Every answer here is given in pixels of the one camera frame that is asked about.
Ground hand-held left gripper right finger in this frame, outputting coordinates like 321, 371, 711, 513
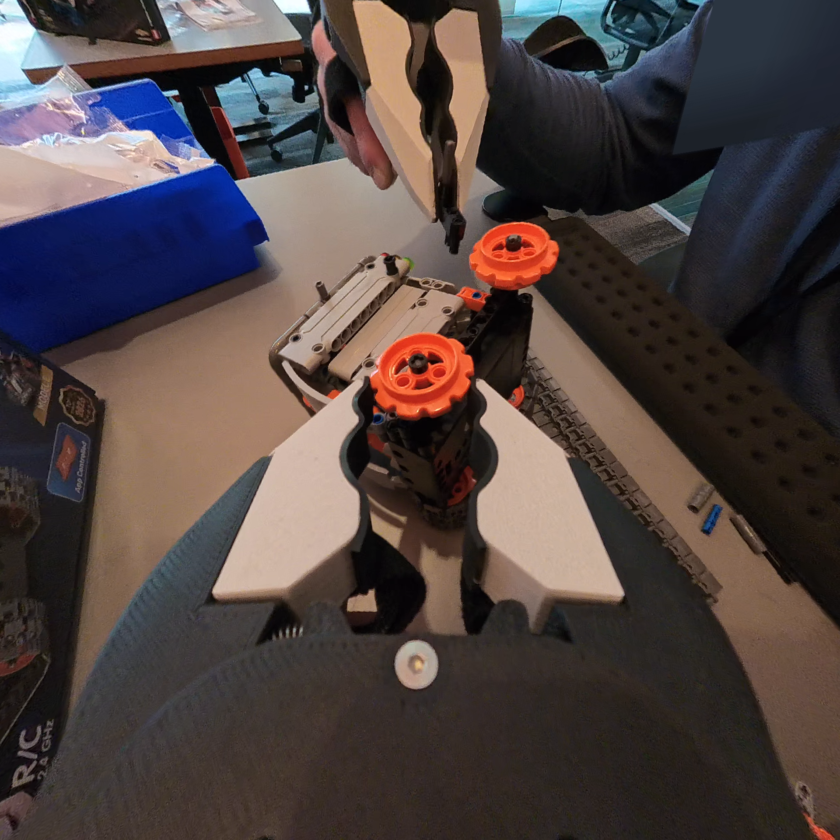
460, 388, 626, 628

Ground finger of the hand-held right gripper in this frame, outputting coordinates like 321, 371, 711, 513
350, 0, 456, 221
434, 0, 504, 211

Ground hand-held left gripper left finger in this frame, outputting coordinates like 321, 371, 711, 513
213, 388, 375, 624

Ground orange gear wheel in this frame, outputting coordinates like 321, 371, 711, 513
371, 334, 476, 421
469, 221, 561, 292

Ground grey toy robot vehicle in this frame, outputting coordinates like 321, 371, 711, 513
269, 250, 539, 526

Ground blue plastic bin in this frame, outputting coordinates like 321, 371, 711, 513
0, 79, 270, 353

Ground wooden side table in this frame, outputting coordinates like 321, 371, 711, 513
20, 0, 305, 86

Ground black chair armrest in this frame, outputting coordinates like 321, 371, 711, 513
482, 187, 555, 224

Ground black swivel chair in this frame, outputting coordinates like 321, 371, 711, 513
604, 0, 697, 51

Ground light grey pin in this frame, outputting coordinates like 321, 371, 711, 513
729, 512, 769, 552

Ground black dimpled mat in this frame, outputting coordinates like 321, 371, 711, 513
539, 217, 840, 624

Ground robot kit box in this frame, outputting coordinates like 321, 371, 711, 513
0, 335, 106, 788

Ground dark toy box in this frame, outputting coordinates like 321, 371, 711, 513
16, 0, 172, 47

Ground grey track chain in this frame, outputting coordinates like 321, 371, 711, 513
519, 355, 723, 605

